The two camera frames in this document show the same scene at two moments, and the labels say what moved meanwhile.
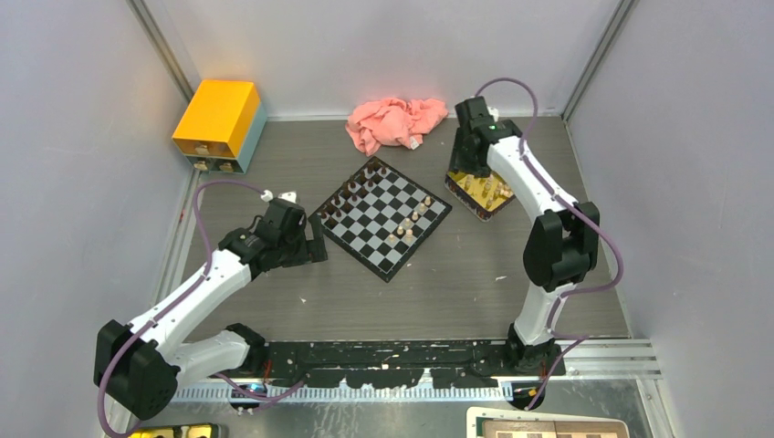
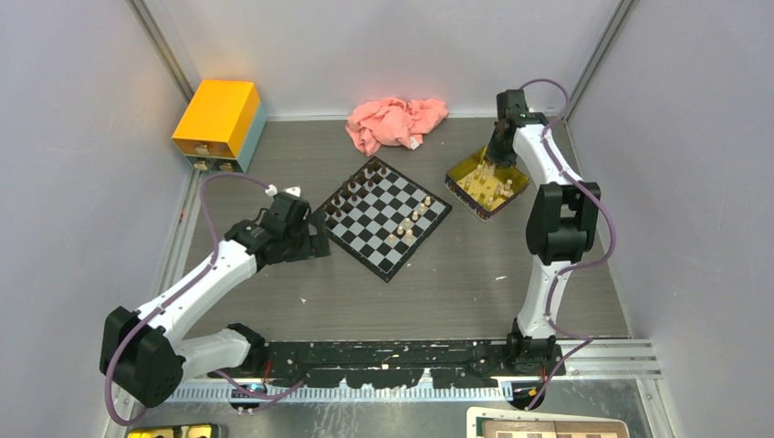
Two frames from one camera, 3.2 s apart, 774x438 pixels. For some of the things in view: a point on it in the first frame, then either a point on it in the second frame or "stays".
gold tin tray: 481,196 stays
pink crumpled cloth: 393,122 stays
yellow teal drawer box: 220,125 stays
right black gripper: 456,163 -> 493,154
